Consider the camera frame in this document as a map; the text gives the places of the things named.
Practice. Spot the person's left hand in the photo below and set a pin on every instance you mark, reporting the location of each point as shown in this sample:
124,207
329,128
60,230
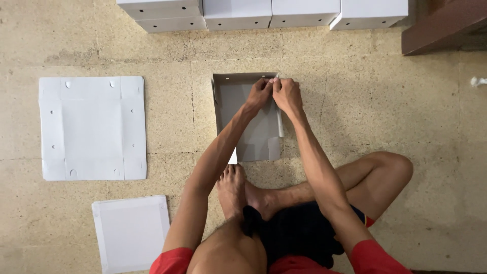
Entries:
257,96

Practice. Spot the person's right hand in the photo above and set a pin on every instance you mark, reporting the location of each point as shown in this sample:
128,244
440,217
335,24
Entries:
288,96

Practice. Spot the person's right fingers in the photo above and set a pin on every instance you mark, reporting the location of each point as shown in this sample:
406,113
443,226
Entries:
278,86

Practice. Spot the person's left fingers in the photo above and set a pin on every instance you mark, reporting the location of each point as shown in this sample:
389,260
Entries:
266,84

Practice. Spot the grey half-folded cardboard box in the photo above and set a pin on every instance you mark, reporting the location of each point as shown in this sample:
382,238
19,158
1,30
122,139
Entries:
243,125

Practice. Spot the person's right leg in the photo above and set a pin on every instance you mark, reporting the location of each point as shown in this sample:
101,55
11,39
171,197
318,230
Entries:
365,182

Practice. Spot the person's leg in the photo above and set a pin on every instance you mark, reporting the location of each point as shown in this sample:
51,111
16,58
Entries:
230,236
365,182

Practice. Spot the person's left leg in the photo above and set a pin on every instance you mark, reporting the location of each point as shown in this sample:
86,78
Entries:
230,236

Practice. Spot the brown wooden furniture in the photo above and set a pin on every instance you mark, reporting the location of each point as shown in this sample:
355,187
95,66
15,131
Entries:
443,26

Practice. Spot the flat white cardboard sheet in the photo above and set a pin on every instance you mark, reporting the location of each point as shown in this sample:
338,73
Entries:
92,127

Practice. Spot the red shirt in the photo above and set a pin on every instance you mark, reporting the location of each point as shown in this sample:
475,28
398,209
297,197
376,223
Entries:
371,258

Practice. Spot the white paper scrap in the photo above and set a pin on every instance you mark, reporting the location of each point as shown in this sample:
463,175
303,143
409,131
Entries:
478,81

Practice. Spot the white cardboard box lid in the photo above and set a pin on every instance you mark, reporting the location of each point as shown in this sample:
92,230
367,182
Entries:
131,234

